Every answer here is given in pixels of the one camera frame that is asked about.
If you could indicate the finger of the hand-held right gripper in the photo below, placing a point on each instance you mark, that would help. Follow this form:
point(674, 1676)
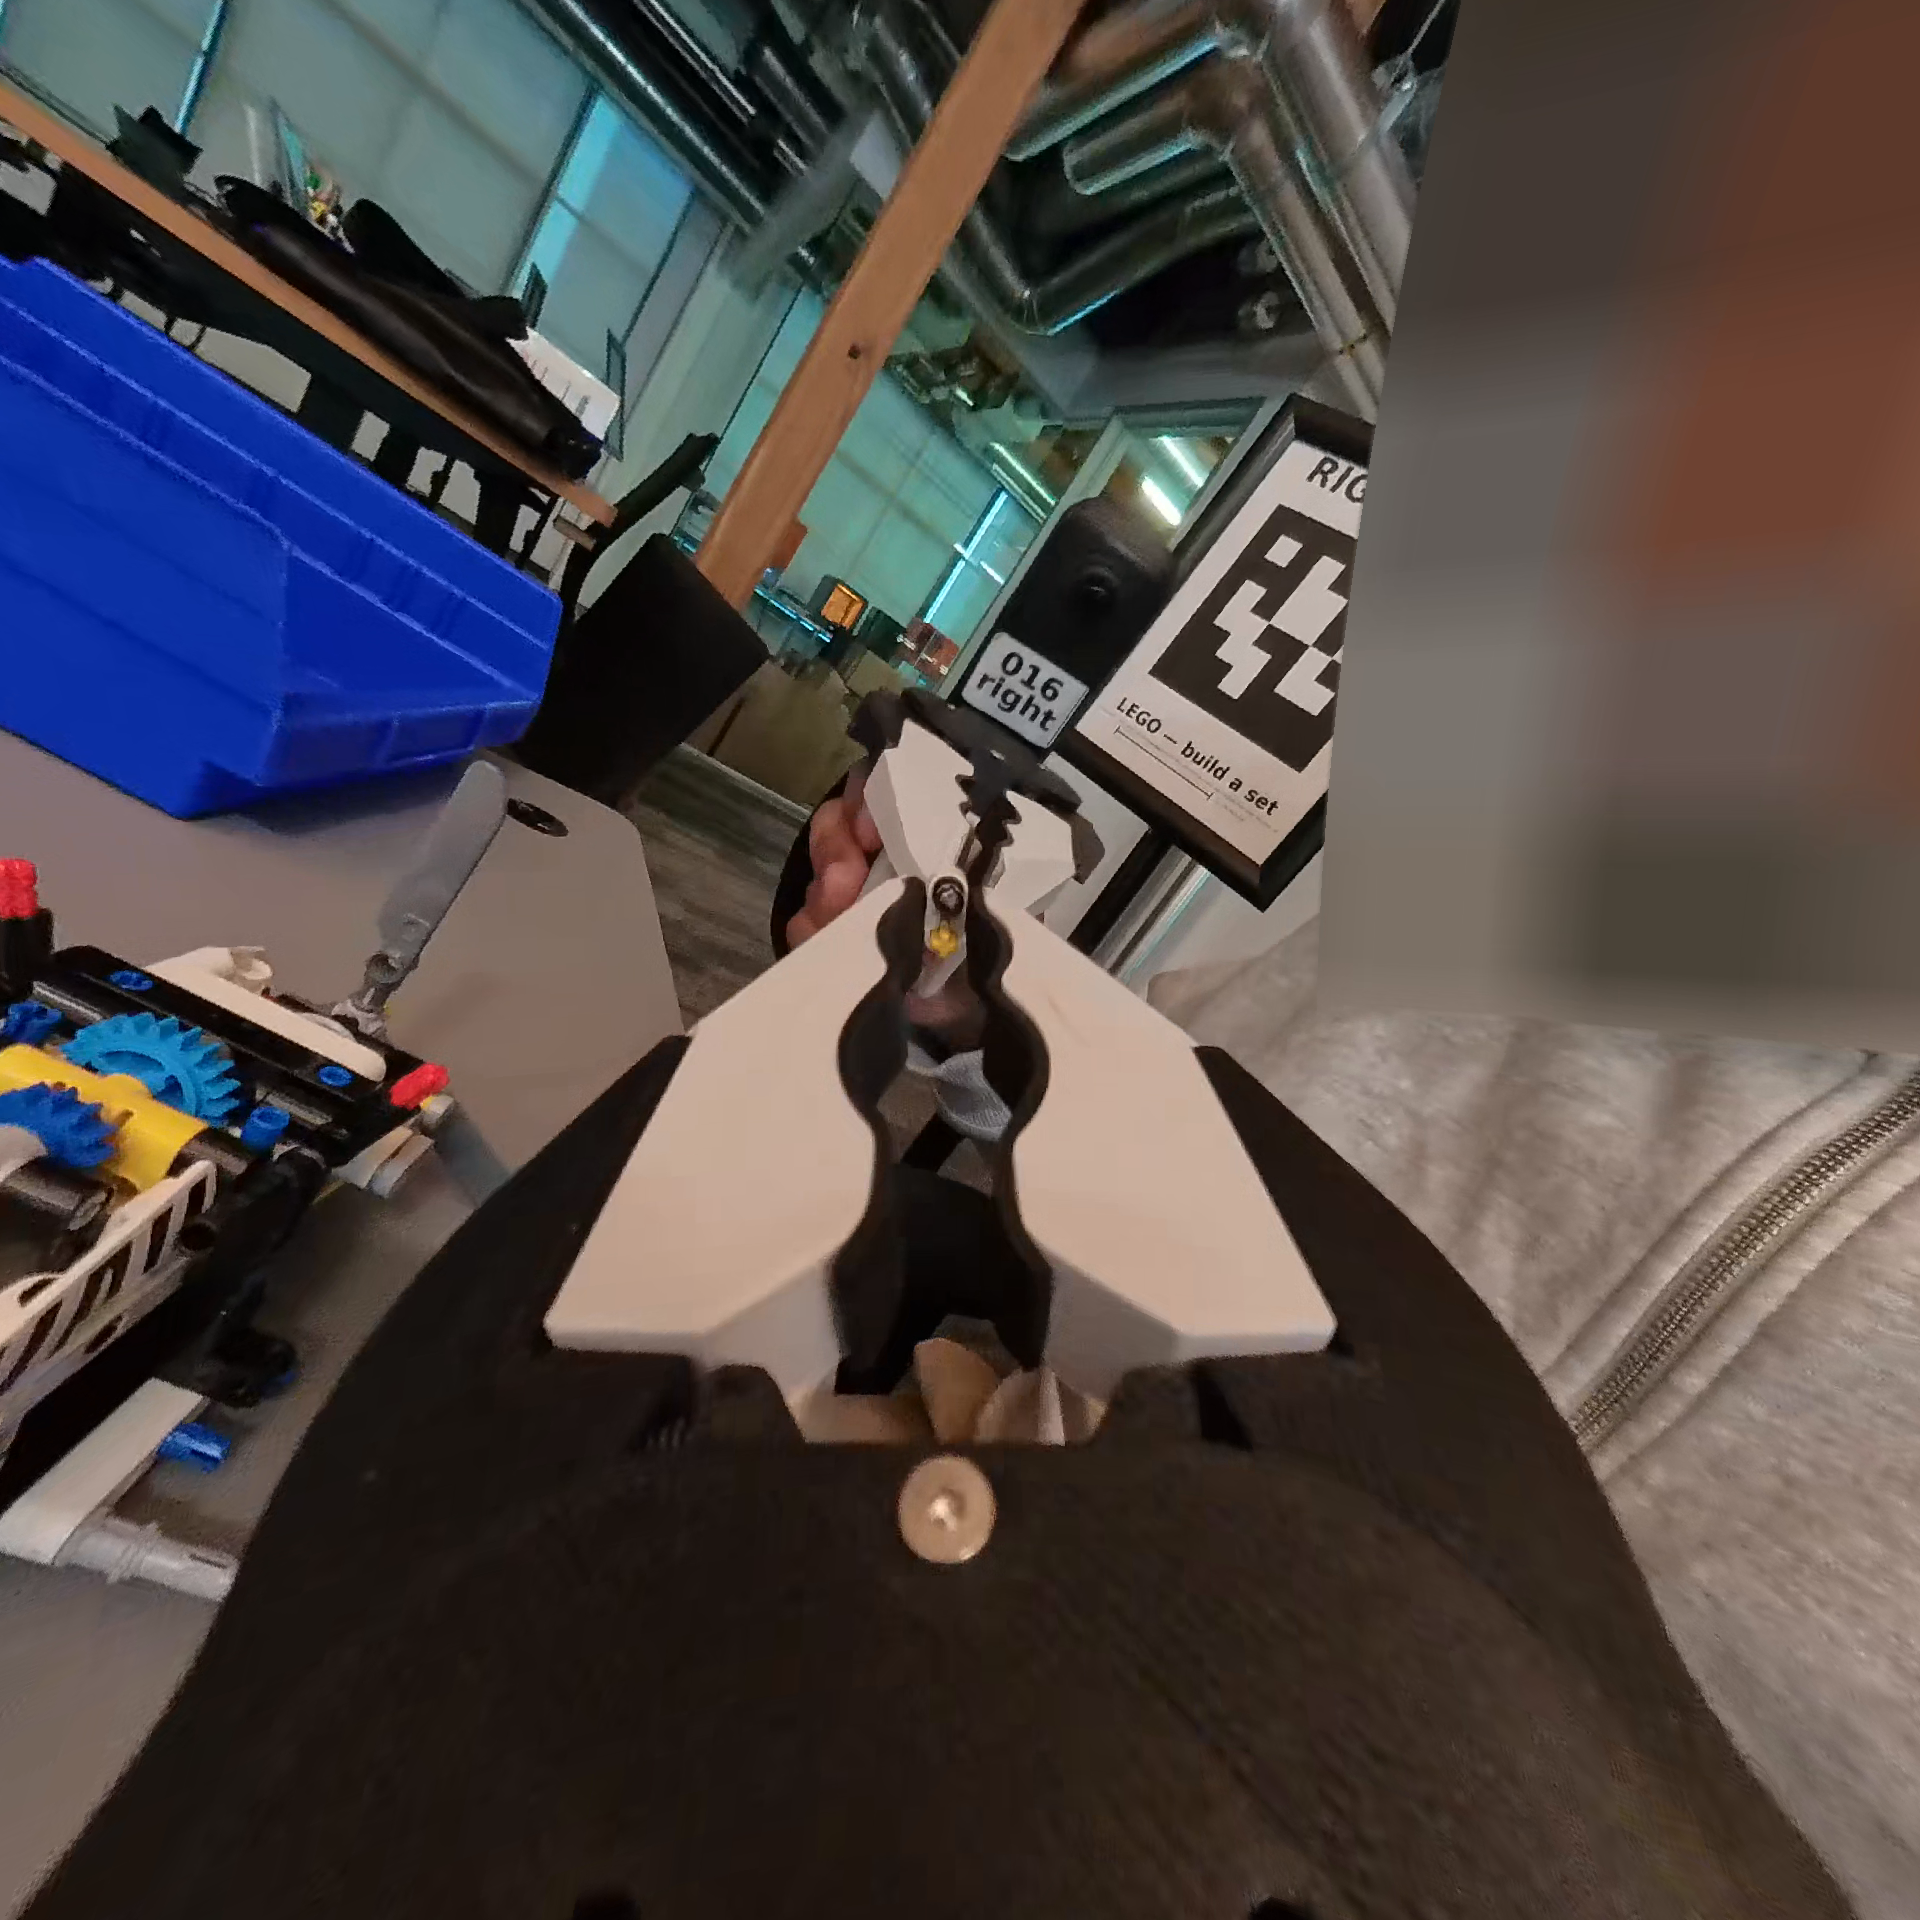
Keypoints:
point(1044, 864)
point(916, 811)

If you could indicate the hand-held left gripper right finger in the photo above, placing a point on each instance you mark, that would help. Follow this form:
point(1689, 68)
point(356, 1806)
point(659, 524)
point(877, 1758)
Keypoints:
point(1183, 1215)

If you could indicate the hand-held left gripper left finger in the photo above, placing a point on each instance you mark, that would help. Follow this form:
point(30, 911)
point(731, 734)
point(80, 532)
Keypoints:
point(704, 1202)

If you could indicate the small white lego assembly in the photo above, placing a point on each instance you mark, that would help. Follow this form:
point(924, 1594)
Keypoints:
point(939, 941)

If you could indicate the zebra-striped lego helicopter model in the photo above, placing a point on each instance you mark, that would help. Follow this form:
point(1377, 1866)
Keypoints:
point(134, 1049)

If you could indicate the person's right hand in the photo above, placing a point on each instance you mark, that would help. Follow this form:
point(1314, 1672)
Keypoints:
point(824, 878)

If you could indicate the brown cardboard box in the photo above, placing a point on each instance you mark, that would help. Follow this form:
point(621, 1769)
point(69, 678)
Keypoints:
point(796, 726)

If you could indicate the black-framed sign board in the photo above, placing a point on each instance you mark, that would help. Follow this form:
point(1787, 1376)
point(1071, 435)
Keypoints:
point(1260, 644)

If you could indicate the black chair backrest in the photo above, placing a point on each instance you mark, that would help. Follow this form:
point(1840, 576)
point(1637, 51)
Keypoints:
point(643, 661)

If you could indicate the wooden beam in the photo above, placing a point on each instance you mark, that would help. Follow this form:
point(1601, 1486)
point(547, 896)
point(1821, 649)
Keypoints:
point(856, 331)

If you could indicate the black desk grommet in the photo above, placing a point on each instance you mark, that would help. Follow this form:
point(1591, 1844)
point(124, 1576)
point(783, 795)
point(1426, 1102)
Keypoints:
point(534, 818)

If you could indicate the person's grey hoodie torso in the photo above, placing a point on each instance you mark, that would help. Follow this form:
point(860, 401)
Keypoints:
point(1650, 1349)

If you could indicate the blue plastic storage bin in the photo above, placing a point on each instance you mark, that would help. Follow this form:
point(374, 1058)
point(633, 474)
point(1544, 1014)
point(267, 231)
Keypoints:
point(224, 601)

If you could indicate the wooden work table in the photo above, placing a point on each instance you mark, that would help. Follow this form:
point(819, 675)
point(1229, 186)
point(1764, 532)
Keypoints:
point(300, 284)

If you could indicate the silver ventilation duct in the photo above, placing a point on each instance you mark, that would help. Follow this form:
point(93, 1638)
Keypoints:
point(1276, 182)

